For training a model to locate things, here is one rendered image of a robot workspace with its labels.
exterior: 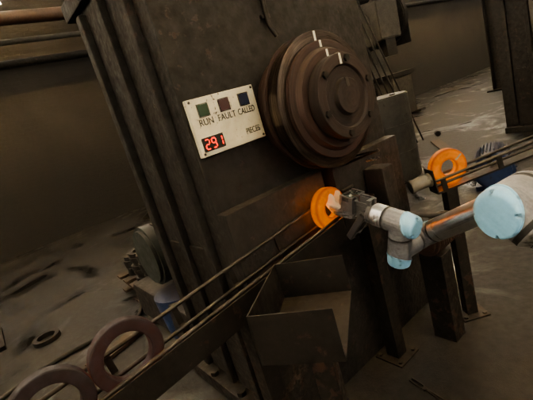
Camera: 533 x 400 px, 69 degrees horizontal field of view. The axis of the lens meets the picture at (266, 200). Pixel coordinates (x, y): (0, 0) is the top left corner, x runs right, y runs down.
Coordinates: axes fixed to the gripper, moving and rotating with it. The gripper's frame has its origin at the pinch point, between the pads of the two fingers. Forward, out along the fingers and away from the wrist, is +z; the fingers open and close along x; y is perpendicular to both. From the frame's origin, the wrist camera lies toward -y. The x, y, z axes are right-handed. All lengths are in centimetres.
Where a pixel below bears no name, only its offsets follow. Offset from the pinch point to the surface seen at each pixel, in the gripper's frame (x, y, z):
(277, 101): 14.3, 39.5, 6.1
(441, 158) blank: -54, 3, -15
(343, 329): 40, -7, -39
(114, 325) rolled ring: 82, 0, -2
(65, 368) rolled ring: 94, -3, -3
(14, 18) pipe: -32, 97, 576
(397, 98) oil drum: -251, -23, 125
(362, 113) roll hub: -15.0, 30.2, -4.4
